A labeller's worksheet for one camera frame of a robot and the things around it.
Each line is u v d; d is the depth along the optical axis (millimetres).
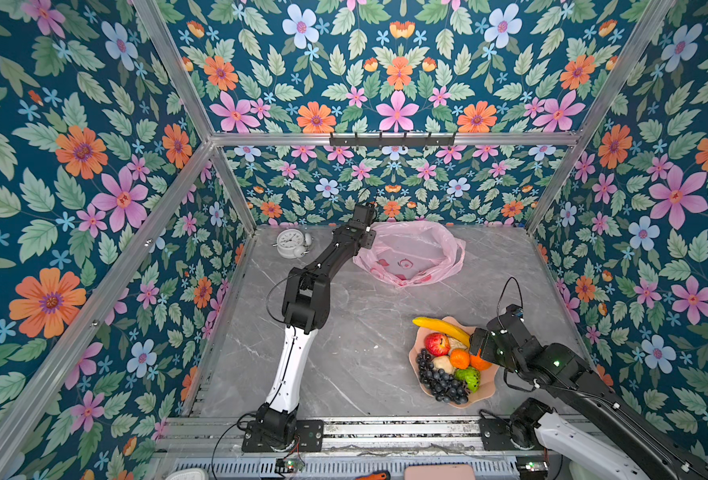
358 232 827
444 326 863
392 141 922
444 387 733
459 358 769
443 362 798
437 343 820
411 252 1123
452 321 883
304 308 638
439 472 688
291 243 1110
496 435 734
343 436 750
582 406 472
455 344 833
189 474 665
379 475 673
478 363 782
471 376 764
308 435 737
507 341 567
